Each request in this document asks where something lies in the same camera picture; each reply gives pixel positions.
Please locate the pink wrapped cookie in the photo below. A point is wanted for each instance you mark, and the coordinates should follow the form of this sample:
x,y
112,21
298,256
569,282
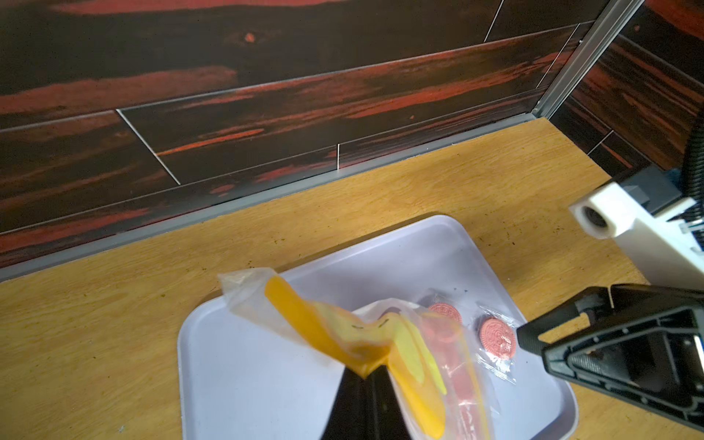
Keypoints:
x,y
441,304
496,334

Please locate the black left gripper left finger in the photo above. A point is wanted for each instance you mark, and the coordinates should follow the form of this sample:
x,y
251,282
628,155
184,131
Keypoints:
x,y
349,415

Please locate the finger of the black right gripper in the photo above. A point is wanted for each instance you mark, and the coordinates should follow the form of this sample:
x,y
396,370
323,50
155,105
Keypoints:
x,y
640,344

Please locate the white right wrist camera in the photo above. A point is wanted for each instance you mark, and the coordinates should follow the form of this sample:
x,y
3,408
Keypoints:
x,y
652,222

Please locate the ziploc bag with pink cookies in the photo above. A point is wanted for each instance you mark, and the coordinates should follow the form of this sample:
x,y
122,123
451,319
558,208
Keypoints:
x,y
432,360

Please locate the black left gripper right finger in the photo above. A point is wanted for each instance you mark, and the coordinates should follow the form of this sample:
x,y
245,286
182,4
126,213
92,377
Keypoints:
x,y
383,414

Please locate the aluminium corner profile right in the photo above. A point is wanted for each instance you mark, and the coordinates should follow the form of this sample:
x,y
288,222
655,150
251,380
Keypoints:
x,y
603,32

